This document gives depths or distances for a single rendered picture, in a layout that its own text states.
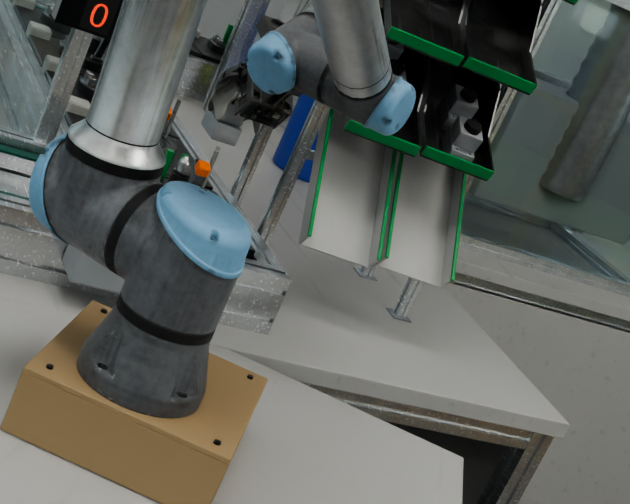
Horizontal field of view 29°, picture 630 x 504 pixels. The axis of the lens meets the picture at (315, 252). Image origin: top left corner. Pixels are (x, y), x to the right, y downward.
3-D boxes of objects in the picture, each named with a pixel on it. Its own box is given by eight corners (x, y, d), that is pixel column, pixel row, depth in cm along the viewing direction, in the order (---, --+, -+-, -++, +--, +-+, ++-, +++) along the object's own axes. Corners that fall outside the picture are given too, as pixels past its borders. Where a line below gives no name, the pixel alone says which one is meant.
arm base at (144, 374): (196, 433, 135) (229, 357, 132) (66, 387, 132) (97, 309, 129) (202, 376, 149) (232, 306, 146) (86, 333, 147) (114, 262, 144)
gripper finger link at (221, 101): (193, 127, 187) (232, 105, 181) (195, 95, 189) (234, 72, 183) (208, 135, 188) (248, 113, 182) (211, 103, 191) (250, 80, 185)
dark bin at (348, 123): (414, 158, 198) (437, 126, 193) (342, 130, 193) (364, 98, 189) (406, 53, 217) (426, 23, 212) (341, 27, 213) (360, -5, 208)
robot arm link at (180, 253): (180, 343, 130) (226, 232, 126) (88, 282, 135) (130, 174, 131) (237, 327, 141) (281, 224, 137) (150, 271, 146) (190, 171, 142)
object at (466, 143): (465, 170, 203) (487, 141, 199) (443, 161, 202) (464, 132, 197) (461, 137, 209) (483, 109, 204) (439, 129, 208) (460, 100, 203)
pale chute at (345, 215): (368, 268, 202) (381, 259, 198) (297, 244, 198) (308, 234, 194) (390, 126, 214) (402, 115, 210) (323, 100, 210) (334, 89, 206)
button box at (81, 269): (204, 314, 178) (219, 278, 176) (68, 282, 169) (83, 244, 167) (192, 292, 184) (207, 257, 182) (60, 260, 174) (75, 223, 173)
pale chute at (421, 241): (441, 288, 209) (454, 280, 205) (373, 265, 205) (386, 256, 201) (458, 149, 221) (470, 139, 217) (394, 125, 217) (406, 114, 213)
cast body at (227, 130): (235, 147, 190) (253, 107, 188) (210, 138, 188) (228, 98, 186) (220, 127, 197) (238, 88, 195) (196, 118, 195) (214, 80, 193)
